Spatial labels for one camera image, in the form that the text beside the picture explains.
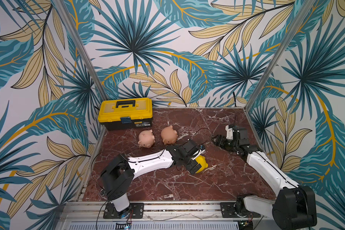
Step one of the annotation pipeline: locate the yellow piggy bank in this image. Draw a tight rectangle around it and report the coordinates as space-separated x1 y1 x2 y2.
195 155 209 173

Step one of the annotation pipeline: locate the pink piggy bank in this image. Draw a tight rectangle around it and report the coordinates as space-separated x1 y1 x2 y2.
138 129 155 148
161 126 178 145

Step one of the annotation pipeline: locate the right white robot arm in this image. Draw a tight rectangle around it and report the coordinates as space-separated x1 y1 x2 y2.
212 125 317 230

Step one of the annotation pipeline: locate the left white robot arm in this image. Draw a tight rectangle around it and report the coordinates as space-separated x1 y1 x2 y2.
100 140 208 215

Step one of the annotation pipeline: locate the yellow black toolbox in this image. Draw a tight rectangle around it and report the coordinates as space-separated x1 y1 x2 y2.
98 97 153 131

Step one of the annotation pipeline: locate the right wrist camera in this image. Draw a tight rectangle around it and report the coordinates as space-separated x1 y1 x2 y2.
225 125 234 140

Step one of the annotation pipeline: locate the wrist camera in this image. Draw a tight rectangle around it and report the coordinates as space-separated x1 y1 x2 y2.
225 125 234 140
193 145 206 158

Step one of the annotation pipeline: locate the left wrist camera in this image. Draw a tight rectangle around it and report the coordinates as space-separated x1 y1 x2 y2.
193 145 206 158

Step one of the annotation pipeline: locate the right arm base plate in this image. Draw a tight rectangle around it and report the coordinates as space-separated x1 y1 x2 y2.
220 201 261 218

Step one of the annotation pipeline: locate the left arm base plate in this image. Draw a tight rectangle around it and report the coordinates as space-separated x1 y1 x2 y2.
103 203 144 219

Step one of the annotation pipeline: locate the aluminium front rail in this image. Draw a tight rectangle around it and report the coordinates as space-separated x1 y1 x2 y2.
57 200 302 222

